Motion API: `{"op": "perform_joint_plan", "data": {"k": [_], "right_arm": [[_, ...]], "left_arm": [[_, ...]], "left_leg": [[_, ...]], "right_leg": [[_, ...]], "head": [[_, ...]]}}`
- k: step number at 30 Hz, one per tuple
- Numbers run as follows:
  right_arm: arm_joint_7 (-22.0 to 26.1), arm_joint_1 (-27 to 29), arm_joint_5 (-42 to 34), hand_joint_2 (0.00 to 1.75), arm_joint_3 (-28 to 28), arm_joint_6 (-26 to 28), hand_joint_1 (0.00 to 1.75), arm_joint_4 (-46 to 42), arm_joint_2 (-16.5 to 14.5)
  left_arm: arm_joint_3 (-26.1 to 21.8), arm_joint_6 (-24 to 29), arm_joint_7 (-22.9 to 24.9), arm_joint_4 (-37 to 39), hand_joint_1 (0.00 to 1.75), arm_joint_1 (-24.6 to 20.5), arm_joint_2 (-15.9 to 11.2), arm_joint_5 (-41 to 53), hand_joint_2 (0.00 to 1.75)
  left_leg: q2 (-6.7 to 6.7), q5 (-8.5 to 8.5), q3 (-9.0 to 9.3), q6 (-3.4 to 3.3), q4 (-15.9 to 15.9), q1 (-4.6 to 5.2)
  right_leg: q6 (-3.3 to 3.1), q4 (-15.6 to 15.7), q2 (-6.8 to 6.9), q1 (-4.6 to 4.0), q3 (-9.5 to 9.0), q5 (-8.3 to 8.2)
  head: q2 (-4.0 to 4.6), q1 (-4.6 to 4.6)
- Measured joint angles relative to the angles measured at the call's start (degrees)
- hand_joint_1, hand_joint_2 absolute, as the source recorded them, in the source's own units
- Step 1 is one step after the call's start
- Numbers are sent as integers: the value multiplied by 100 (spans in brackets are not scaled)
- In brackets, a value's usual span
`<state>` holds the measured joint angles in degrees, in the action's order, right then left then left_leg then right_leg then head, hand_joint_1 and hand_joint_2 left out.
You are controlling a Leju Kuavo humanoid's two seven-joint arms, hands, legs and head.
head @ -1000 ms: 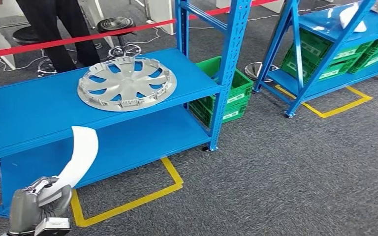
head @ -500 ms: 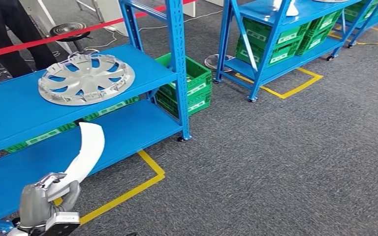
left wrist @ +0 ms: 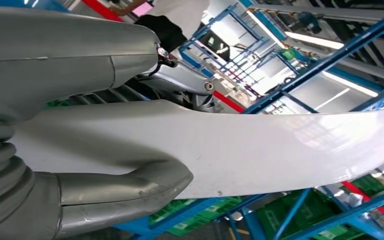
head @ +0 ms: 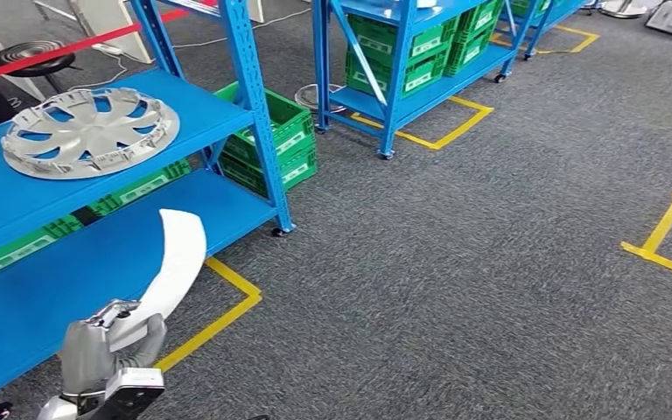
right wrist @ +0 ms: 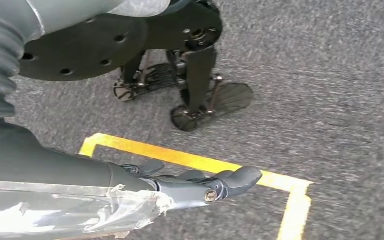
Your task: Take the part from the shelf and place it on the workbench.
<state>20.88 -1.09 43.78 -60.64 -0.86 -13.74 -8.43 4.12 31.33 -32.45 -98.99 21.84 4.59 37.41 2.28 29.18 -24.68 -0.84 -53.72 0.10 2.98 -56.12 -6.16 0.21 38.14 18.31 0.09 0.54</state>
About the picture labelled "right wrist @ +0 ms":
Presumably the yellow floor tape outline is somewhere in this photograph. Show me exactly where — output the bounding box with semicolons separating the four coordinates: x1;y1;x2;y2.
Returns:
78;133;313;240

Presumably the silver robot body shell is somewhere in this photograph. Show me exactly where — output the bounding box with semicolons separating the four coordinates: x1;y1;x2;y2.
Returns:
25;0;172;42

